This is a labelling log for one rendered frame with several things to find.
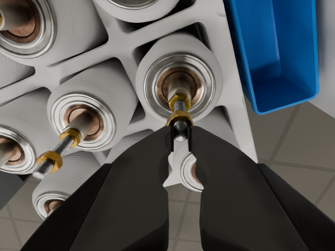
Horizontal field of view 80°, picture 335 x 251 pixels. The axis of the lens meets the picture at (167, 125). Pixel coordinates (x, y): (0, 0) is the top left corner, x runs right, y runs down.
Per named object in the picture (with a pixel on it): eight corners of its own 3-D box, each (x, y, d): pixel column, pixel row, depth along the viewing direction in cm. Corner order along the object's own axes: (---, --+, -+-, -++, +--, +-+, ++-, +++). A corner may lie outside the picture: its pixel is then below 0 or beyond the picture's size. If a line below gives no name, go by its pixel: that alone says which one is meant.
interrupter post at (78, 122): (74, 127, 24) (61, 141, 21) (76, 109, 23) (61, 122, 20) (94, 132, 25) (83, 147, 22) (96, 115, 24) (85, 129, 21)
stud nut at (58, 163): (38, 160, 18) (32, 166, 17) (44, 147, 17) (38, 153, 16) (60, 170, 18) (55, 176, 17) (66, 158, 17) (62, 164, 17)
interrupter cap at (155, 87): (215, 47, 20) (216, 48, 19) (214, 116, 23) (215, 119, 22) (138, 54, 20) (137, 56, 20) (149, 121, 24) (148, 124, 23)
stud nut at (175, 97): (192, 107, 18) (192, 111, 18) (174, 114, 19) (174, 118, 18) (184, 88, 17) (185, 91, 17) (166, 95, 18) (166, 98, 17)
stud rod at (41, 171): (73, 129, 22) (29, 177, 16) (76, 123, 22) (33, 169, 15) (81, 134, 23) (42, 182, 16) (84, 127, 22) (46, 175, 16)
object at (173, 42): (203, 26, 35) (227, 34, 19) (204, 80, 39) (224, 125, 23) (148, 32, 35) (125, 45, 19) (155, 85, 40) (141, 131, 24)
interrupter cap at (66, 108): (52, 138, 25) (49, 142, 25) (53, 82, 22) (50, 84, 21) (111, 153, 26) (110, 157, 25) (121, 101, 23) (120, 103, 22)
